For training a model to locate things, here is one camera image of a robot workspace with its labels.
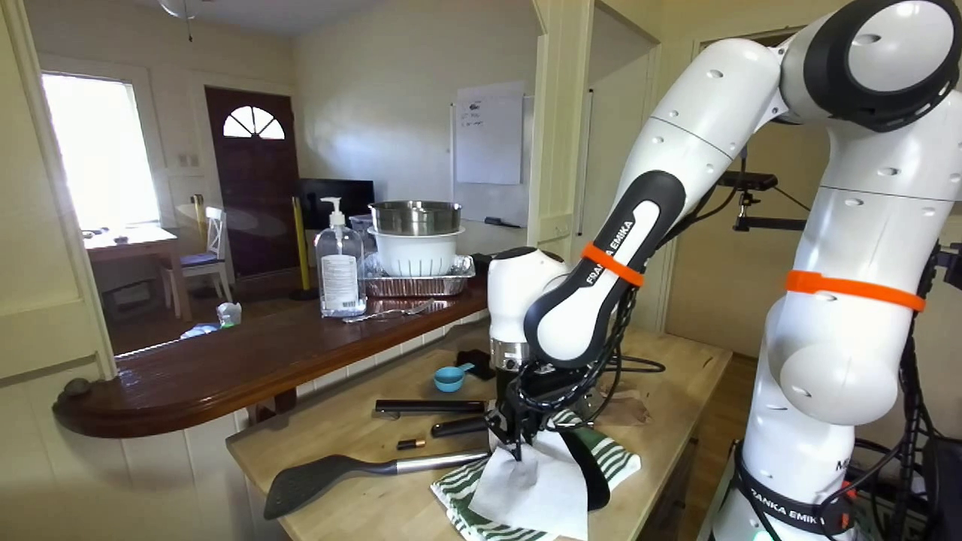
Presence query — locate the small glass jar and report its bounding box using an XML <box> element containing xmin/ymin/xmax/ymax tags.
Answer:
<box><xmin>214</xmin><ymin>297</ymin><xmax>244</xmax><ymax>334</ymax></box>

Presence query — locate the black cable bundle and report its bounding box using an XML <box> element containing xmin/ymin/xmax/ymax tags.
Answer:
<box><xmin>838</xmin><ymin>239</ymin><xmax>962</xmax><ymax>541</ymax></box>

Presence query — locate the orange strap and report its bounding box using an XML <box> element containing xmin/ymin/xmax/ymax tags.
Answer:
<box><xmin>581</xmin><ymin>242</ymin><xmax>646</xmax><ymax>292</ymax></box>
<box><xmin>783</xmin><ymin>268</ymin><xmax>929</xmax><ymax>315</ymax></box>

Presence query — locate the black-handled metal kitchen tool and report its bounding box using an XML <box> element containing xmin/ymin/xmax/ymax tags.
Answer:
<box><xmin>429</xmin><ymin>414</ymin><xmax>497</xmax><ymax>442</ymax></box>

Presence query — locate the clear hand sanitizer bottle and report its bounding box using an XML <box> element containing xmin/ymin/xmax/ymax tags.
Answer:
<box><xmin>312</xmin><ymin>197</ymin><xmax>365</xmax><ymax>323</ymax></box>

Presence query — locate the green white striped towel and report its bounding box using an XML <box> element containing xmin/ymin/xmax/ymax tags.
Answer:
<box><xmin>429</xmin><ymin>410</ymin><xmax>644</xmax><ymax>541</ymax></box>

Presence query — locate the yellow stick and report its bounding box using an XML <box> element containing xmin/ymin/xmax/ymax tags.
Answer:
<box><xmin>287</xmin><ymin>192</ymin><xmax>314</xmax><ymax>302</ymax></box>

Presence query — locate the black monitor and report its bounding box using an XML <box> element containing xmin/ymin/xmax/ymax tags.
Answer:
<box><xmin>298</xmin><ymin>179</ymin><xmax>375</xmax><ymax>236</ymax></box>

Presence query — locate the wooden desk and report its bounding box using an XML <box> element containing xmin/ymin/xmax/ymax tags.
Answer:
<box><xmin>83</xmin><ymin>224</ymin><xmax>184</xmax><ymax>326</ymax></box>

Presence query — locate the wooden chair blue seat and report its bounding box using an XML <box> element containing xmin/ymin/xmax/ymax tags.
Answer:
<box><xmin>162</xmin><ymin>204</ymin><xmax>234</xmax><ymax>323</ymax></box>

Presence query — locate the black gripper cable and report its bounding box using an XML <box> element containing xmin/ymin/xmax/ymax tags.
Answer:
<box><xmin>539</xmin><ymin>149</ymin><xmax>805</xmax><ymax>431</ymax></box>

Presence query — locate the clear plastic wrap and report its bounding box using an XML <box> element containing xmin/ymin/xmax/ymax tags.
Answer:
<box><xmin>339</xmin><ymin>294</ymin><xmax>453</xmax><ymax>326</ymax></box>

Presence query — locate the dark wooden counter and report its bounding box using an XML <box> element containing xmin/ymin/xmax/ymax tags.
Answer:
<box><xmin>52</xmin><ymin>278</ymin><xmax>523</xmax><ymax>442</ymax></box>

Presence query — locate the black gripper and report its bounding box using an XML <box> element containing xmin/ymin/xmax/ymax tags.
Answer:
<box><xmin>494</xmin><ymin>365</ymin><xmax>566</xmax><ymax>465</ymax></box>

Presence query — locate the black camera on stand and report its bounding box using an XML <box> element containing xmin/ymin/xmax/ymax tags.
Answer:
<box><xmin>718</xmin><ymin>169</ymin><xmax>807</xmax><ymax>236</ymax></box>

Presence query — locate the black plastic tool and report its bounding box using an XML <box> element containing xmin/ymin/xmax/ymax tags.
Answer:
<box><xmin>453</xmin><ymin>347</ymin><xmax>500</xmax><ymax>384</ymax></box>

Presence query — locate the bright window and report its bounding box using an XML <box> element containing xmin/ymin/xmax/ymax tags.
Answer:
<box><xmin>40</xmin><ymin>70</ymin><xmax>166</xmax><ymax>239</ymax></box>

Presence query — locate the white whiteboard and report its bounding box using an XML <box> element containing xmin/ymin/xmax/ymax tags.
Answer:
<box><xmin>450</xmin><ymin>82</ymin><xmax>528</xmax><ymax>189</ymax></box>

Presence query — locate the white paper towel sheet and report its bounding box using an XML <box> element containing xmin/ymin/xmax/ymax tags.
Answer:
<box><xmin>468</xmin><ymin>431</ymin><xmax>594</xmax><ymax>541</ymax></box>

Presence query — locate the dark wooden door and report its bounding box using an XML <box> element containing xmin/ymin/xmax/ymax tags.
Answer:
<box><xmin>203</xmin><ymin>84</ymin><xmax>301</xmax><ymax>283</ymax></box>

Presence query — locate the aluminium foil tray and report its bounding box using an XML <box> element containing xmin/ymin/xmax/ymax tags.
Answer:
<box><xmin>358</xmin><ymin>252</ymin><xmax>479</xmax><ymax>302</ymax></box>

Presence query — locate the stainless steel bowl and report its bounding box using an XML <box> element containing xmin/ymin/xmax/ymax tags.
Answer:
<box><xmin>369</xmin><ymin>199</ymin><xmax>467</xmax><ymax>242</ymax></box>

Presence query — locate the blue measuring cup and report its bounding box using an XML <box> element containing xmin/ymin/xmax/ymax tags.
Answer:
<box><xmin>429</xmin><ymin>360</ymin><xmax>481</xmax><ymax>396</ymax></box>

